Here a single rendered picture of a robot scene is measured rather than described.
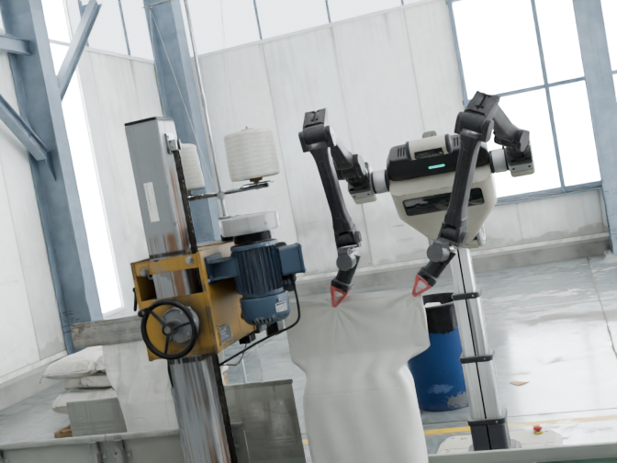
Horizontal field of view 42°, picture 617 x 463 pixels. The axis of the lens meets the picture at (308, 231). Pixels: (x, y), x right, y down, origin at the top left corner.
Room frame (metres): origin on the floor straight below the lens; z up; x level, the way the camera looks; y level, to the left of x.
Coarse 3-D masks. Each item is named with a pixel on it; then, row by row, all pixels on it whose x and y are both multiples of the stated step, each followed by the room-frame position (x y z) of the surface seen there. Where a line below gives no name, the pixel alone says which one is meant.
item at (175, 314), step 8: (168, 312) 2.40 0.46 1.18; (176, 312) 2.39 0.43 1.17; (184, 312) 2.38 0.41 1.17; (192, 312) 2.40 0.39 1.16; (168, 320) 2.40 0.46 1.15; (176, 320) 2.39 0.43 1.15; (184, 320) 2.38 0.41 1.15; (184, 328) 2.38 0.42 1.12; (176, 336) 2.39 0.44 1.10; (184, 336) 2.39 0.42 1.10
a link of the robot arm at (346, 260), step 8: (360, 232) 2.75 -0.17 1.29; (360, 240) 2.73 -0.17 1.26; (336, 248) 2.75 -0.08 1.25; (344, 248) 2.70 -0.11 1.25; (352, 248) 2.70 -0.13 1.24; (344, 256) 2.66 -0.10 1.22; (352, 256) 2.67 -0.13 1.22; (336, 264) 2.67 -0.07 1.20; (344, 264) 2.66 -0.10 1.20; (352, 264) 2.65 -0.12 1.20
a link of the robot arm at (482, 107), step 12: (480, 96) 2.48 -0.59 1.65; (492, 96) 2.47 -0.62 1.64; (468, 108) 2.46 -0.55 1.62; (480, 108) 2.45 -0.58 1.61; (492, 108) 2.45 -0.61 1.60; (468, 120) 2.45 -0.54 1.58; (480, 120) 2.43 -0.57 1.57; (504, 120) 2.62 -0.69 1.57; (480, 132) 2.44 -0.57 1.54; (492, 132) 2.77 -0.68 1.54; (504, 132) 2.66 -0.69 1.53; (516, 132) 2.73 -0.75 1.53; (528, 132) 2.77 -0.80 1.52; (516, 144) 2.75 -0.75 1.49
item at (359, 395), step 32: (416, 288) 2.67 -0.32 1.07; (288, 320) 2.81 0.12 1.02; (320, 320) 2.79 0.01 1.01; (352, 320) 2.76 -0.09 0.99; (384, 320) 2.71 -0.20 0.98; (416, 320) 2.68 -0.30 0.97; (320, 352) 2.79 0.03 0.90; (352, 352) 2.77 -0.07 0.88; (384, 352) 2.71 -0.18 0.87; (416, 352) 2.68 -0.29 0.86; (320, 384) 2.74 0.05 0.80; (352, 384) 2.69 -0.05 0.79; (384, 384) 2.65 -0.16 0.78; (320, 416) 2.73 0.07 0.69; (352, 416) 2.68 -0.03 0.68; (384, 416) 2.65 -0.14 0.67; (416, 416) 2.67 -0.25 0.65; (320, 448) 2.74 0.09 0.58; (352, 448) 2.69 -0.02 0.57; (384, 448) 2.66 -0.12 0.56; (416, 448) 2.65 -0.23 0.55
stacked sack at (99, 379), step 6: (96, 372) 5.42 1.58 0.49; (102, 372) 5.40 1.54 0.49; (72, 378) 5.47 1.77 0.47; (78, 378) 5.45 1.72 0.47; (84, 378) 5.43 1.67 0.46; (90, 378) 5.41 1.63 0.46; (96, 378) 5.39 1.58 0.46; (102, 378) 5.37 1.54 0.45; (66, 384) 5.49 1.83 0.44; (72, 384) 5.47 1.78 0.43; (78, 384) 5.45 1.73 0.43; (84, 384) 5.43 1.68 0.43; (90, 384) 5.41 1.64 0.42; (96, 384) 5.39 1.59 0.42; (102, 384) 5.37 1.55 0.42; (108, 384) 5.36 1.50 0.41
